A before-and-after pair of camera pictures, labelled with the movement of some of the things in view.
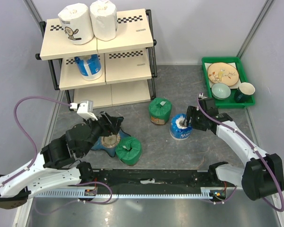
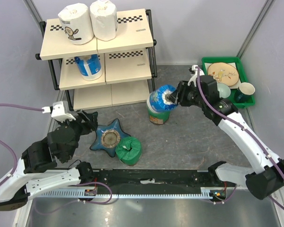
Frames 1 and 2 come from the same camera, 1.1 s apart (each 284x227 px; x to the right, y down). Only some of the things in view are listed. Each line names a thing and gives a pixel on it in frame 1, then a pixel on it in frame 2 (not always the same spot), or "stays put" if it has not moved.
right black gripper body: [198, 123] → [189, 96]
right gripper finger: [190, 114] → [173, 96]
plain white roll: [103, 18] stays put
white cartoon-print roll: [76, 21] stays put
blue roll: [90, 66] stays put
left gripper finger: [114, 122] → [91, 119]
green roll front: [128, 150] stays put
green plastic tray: [230, 102] stays put
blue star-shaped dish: [109, 143] stays put
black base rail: [155, 181] stays put
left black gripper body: [100, 128] → [82, 127]
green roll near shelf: [160, 110] stays put
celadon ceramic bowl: [220, 91] stays put
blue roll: [178, 129] → [158, 101]
